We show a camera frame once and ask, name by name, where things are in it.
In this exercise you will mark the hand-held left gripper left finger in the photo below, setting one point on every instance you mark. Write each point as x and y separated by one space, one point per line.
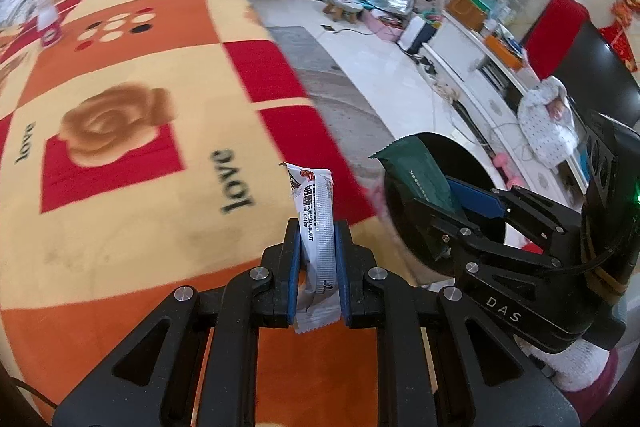
292 272

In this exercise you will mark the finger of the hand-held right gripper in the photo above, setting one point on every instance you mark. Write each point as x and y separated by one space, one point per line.
450 239
477 199

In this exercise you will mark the white dotted cloth doll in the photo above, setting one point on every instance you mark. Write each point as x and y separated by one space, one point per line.
547 127

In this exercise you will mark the white bottle pink label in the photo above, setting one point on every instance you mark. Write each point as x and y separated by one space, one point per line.
49 22

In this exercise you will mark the small wooden stool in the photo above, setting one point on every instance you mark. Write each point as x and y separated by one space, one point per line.
342 7

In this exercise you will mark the orange box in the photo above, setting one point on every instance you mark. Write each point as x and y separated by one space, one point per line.
467 9

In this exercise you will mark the black phone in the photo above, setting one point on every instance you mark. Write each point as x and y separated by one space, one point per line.
327 28

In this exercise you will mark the dark green packet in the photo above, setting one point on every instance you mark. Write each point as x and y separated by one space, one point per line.
417 172

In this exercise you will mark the red hanging decoration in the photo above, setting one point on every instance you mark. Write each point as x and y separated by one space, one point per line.
627 22

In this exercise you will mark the person's right hand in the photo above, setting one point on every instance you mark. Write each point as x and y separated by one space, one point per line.
575 367

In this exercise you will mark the printed fleece blanket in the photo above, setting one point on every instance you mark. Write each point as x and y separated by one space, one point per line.
150 232

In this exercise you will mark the white snack wrapper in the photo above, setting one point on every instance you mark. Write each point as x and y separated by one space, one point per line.
317 227

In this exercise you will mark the pink bag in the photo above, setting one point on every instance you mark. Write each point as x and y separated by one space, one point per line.
382 27

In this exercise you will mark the red cloth cover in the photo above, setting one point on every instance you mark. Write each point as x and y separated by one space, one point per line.
557 27

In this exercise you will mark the black trash bin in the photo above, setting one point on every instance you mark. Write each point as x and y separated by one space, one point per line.
460 157

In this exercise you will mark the pink toy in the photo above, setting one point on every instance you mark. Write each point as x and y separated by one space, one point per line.
510 172

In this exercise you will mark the white tv cabinet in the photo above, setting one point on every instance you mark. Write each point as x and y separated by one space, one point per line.
470 72

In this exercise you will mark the white box appliance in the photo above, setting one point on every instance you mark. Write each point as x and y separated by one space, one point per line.
417 36

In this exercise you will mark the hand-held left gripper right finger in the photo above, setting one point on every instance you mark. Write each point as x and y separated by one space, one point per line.
343 272

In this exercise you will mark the black television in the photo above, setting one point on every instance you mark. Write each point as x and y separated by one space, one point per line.
600 67

